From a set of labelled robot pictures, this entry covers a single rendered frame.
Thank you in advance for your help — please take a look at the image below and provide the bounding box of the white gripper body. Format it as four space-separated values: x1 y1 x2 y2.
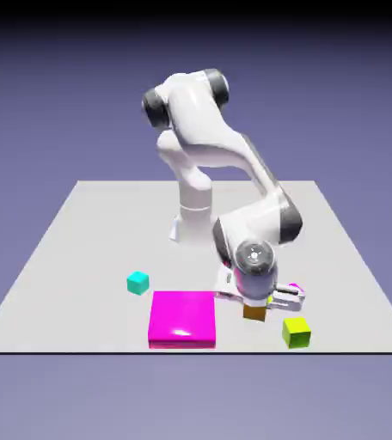
214 282 306 313

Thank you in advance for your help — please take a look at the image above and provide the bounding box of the small yellow-green cube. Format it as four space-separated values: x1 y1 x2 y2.
282 316 312 350

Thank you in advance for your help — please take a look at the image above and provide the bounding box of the small orange cube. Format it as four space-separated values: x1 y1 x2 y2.
242 302 268 323

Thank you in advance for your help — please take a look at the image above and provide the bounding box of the small cyan cube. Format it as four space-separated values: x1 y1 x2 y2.
126 270 150 296

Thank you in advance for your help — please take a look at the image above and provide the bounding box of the large magenta box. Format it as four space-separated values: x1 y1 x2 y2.
147 290 217 351

